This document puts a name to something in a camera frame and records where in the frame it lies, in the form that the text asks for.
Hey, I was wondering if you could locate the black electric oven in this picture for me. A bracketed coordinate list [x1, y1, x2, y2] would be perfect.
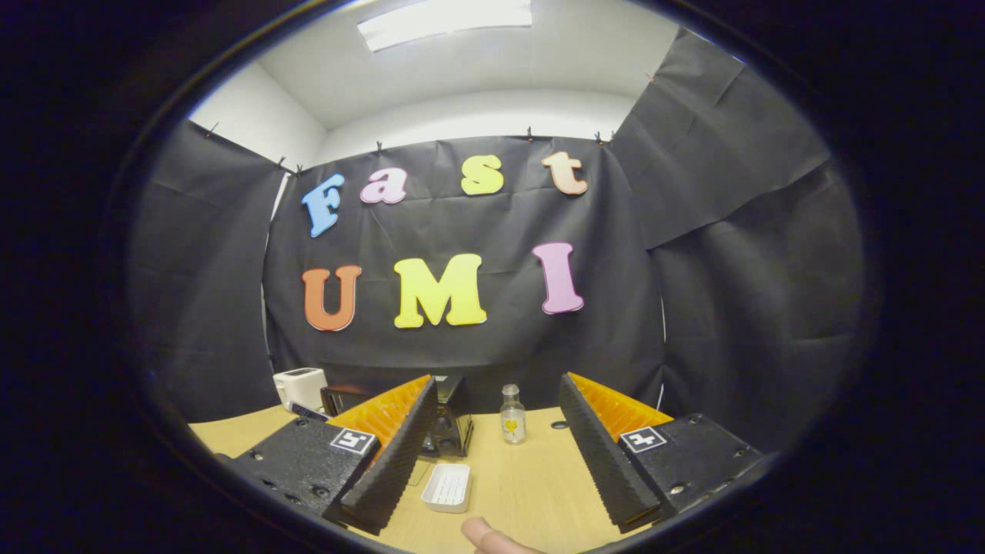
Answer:
[321, 375, 474, 459]

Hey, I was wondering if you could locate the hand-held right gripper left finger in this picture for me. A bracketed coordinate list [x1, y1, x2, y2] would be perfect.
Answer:
[228, 374, 439, 537]

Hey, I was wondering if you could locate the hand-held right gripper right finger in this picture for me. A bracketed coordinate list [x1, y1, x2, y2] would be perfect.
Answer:
[558, 372, 768, 536]

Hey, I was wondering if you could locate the white plastic tray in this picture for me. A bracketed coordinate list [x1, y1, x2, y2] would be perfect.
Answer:
[421, 463, 472, 514]

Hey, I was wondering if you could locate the white toaster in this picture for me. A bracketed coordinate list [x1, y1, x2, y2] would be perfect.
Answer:
[273, 368, 328, 412]

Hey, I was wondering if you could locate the clear glass bottle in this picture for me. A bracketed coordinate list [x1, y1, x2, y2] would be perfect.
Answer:
[500, 384, 527, 445]

